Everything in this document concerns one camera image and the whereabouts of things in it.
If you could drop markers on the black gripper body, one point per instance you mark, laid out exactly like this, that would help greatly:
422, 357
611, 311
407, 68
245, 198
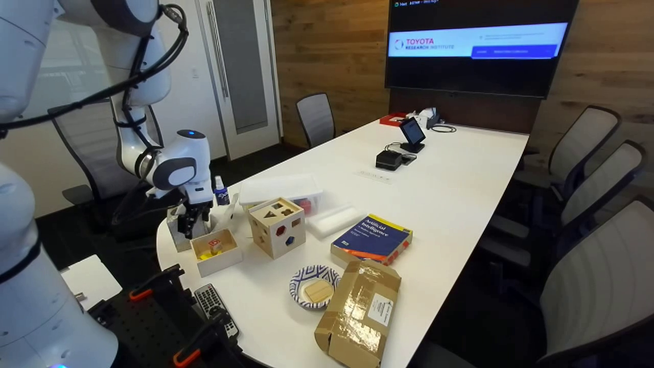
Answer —
195, 212

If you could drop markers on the red cube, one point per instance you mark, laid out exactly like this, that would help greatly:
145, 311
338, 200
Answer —
207, 241

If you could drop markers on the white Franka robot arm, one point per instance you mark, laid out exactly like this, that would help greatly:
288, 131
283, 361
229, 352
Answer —
173, 163

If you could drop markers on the small open wooden box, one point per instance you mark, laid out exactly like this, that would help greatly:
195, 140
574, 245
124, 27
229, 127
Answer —
217, 262

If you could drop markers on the wooden shape sorter toy box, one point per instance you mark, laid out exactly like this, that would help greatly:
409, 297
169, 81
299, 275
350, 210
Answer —
277, 228

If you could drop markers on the small black box device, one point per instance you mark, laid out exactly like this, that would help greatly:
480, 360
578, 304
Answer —
389, 160

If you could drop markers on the blue spray bottle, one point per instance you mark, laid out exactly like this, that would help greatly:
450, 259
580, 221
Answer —
221, 189

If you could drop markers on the black keypad remote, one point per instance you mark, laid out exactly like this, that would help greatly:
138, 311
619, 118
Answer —
215, 309

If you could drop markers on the clear plastic bin white lid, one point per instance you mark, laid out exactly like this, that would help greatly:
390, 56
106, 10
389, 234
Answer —
286, 195

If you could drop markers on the white paper sheet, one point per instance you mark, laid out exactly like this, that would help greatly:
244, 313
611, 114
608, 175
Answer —
89, 279

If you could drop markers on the blue patterned paper plate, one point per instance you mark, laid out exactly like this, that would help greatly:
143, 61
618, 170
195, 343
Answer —
299, 287

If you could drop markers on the grey mesh office chair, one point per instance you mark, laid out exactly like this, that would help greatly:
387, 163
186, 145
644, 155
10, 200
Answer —
315, 118
95, 154
606, 287
583, 143
600, 184

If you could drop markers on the tan square cracker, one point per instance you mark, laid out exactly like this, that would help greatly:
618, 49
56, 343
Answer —
317, 290

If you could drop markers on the white door with glass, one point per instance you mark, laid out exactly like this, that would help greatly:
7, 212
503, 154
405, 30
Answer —
238, 68

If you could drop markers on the blue and yellow book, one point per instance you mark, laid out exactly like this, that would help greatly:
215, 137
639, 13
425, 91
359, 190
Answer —
371, 238

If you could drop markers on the red tray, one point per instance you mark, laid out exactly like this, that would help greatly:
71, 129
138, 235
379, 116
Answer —
392, 118

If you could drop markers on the black tablet on stand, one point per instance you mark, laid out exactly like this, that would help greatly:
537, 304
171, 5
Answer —
410, 133

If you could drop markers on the black mount with orange clamps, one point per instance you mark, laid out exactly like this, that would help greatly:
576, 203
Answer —
155, 318

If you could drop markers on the wall mounted tv screen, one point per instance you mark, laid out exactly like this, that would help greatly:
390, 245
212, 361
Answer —
477, 41

